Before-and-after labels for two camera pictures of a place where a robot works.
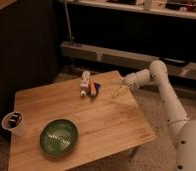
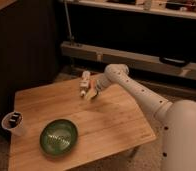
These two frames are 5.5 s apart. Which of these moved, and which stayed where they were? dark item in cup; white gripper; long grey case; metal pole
Moved: white gripper
Stayed: long grey case; dark item in cup; metal pole
